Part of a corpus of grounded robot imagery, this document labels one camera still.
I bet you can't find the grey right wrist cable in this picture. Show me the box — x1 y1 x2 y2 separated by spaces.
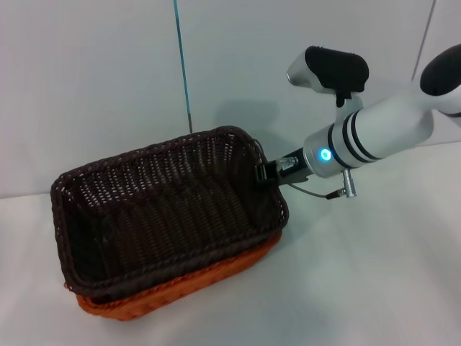
287 168 357 200

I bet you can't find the orange woven plastic basket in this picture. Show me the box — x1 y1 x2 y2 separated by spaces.
64 230 284 323

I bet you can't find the dark brown woven basket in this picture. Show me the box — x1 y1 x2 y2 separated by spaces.
50 125 290 302

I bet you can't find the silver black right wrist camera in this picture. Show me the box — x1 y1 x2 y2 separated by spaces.
286 45 370 120

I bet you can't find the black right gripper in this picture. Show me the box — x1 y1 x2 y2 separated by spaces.
254 146 312 188

